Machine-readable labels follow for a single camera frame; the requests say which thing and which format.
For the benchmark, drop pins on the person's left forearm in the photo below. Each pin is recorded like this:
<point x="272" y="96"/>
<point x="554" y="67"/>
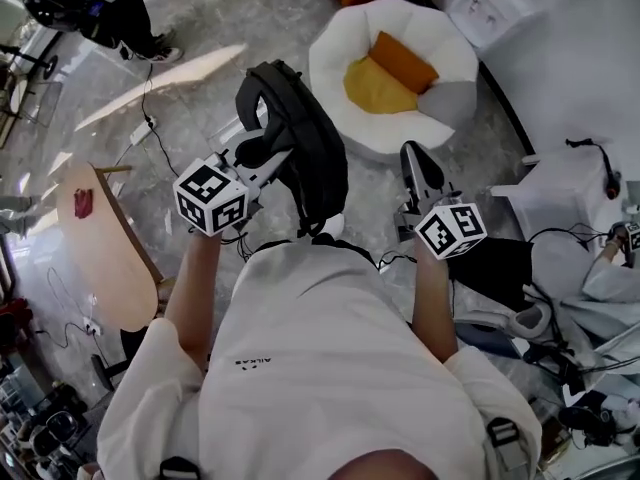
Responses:
<point x="192" y="293"/>

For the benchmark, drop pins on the white power strip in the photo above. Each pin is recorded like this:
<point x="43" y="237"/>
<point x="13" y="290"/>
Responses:
<point x="143" y="132"/>

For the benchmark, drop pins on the person's white t-shirt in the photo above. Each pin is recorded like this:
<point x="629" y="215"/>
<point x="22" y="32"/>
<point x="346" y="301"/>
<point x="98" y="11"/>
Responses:
<point x="325" y="368"/>

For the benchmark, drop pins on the white cabinet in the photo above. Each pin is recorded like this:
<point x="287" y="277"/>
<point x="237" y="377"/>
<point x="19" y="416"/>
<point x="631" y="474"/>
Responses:
<point x="560" y="193"/>

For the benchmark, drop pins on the white round beanbag chair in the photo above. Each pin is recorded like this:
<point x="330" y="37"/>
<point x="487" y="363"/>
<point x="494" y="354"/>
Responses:
<point x="390" y="133"/>

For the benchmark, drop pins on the orange square cushion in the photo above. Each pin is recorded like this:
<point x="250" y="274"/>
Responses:
<point x="400" y="63"/>

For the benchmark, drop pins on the white water dispenser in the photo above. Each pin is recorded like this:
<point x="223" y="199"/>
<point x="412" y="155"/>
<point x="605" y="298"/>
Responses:
<point x="490" y="3"/>

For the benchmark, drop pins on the person's right white shoe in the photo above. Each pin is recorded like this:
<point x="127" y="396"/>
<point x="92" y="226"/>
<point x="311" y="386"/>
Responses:
<point x="332" y="225"/>

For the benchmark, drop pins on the red cloth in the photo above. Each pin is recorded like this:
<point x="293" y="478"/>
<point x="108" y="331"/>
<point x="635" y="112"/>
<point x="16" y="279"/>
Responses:
<point x="83" y="203"/>

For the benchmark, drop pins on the black backpack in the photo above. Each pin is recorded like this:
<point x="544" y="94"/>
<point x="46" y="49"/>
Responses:
<point x="310" y="158"/>

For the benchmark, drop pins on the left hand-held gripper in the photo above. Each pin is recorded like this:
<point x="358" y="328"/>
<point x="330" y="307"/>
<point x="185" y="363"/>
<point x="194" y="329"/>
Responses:
<point x="210" y="198"/>

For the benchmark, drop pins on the yellow seat cushion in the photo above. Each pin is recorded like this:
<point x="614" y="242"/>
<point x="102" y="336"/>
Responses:
<point x="375" y="93"/>

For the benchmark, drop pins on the person's right forearm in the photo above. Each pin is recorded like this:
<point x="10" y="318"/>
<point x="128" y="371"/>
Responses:
<point x="432" y="308"/>

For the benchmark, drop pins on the light wooden table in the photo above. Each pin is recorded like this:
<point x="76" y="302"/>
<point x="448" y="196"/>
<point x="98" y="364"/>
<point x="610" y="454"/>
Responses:
<point x="110" y="258"/>

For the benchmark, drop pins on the black harness buckle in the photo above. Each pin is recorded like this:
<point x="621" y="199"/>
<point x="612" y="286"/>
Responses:
<point x="179" y="469"/>

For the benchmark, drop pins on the grey white appliance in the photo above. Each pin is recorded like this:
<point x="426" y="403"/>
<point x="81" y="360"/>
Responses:
<point x="487" y="340"/>

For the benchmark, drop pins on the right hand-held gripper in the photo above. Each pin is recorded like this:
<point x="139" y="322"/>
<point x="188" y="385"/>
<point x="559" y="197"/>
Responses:
<point x="450" y="230"/>

